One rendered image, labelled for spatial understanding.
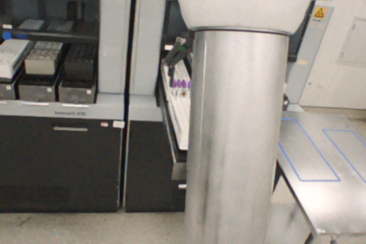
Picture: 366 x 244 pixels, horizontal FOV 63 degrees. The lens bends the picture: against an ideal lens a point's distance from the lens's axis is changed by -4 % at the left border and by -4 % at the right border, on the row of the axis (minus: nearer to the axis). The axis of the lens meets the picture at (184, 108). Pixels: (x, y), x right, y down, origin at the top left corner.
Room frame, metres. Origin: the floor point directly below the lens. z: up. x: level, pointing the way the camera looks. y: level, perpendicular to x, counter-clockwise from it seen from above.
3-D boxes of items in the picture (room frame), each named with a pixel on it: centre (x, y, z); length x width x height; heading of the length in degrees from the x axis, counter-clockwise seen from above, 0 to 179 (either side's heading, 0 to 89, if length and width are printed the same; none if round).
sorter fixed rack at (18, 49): (1.14, 0.77, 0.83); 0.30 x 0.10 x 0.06; 14
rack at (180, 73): (1.21, 0.06, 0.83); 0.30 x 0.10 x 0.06; 14
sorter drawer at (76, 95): (1.35, 0.51, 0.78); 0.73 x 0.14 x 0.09; 14
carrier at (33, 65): (1.08, 0.60, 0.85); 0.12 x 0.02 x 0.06; 105
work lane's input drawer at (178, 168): (1.03, 0.02, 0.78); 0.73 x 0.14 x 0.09; 14
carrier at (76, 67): (1.12, 0.45, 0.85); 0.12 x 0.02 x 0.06; 104
